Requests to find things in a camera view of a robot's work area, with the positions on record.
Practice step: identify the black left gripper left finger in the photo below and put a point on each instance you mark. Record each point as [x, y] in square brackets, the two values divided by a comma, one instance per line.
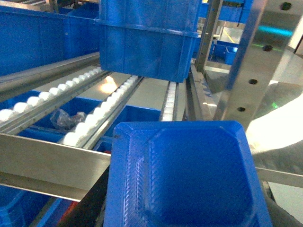
[90, 211]

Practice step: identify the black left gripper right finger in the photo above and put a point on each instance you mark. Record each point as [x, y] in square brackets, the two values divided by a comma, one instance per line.
[279, 216]

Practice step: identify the blue bin upper shelf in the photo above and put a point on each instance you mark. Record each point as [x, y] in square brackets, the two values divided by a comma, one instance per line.
[148, 38]

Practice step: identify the white roller track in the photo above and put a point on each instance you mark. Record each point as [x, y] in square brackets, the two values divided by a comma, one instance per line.
[100, 117]

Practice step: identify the blue block part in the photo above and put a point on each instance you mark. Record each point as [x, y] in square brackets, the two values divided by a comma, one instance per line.
[183, 174]

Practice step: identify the steel shelf rack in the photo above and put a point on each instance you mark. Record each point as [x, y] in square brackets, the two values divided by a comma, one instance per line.
[70, 172]

